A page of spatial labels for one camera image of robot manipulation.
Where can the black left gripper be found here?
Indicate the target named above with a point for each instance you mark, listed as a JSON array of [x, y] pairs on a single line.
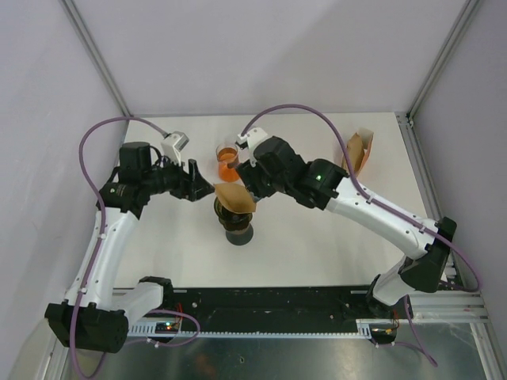
[[191, 186]]

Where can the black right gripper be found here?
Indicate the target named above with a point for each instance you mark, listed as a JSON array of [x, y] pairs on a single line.
[[249, 174]]

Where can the brown paper coffee filter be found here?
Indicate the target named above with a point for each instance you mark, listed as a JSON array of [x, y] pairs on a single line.
[[235, 198]]

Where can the olive green plastic dripper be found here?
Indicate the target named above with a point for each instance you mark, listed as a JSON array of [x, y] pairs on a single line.
[[232, 222]]

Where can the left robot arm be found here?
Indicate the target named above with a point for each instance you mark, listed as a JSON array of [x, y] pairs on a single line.
[[89, 317]]

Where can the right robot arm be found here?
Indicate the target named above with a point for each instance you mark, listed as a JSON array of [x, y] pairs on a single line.
[[424, 242]]

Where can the orange coffee filter box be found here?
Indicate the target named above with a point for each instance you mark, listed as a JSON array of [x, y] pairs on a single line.
[[367, 138]]

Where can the orange liquid glass beaker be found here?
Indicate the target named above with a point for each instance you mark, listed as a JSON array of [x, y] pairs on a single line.
[[227, 158]]

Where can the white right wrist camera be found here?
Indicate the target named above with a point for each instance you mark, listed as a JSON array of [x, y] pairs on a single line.
[[253, 137]]

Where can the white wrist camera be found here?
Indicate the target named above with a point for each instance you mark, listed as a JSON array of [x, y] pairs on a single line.
[[172, 146], [253, 137]]

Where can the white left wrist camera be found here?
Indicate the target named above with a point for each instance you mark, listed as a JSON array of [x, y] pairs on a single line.
[[172, 146]]

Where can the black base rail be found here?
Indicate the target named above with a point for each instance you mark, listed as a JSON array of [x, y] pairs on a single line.
[[275, 312]]

